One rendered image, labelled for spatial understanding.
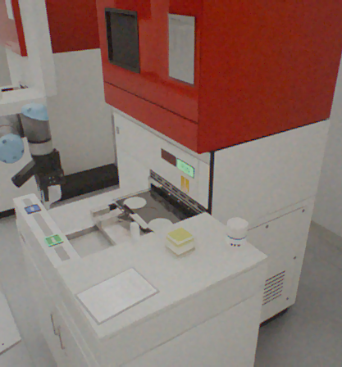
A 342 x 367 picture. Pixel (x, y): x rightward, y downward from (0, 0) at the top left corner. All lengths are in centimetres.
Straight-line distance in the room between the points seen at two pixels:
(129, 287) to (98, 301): 11
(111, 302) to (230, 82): 84
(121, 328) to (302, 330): 155
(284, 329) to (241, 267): 121
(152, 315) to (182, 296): 11
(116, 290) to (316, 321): 160
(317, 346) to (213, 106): 154
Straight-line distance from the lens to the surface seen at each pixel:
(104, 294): 124
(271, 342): 242
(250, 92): 153
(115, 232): 164
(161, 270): 130
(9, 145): 112
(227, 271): 131
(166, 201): 180
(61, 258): 142
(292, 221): 207
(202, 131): 143
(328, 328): 259
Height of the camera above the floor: 181
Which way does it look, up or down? 29 degrees down
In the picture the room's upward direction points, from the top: 1 degrees counter-clockwise
